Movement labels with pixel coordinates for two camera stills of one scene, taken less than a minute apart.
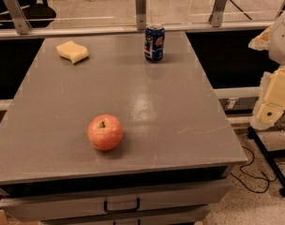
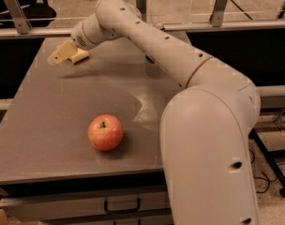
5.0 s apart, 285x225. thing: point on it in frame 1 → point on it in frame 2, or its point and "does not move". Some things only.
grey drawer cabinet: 168,198 does not move
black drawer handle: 105,205 does not move
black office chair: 32,1 does not move
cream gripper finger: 276,96 → 63,52
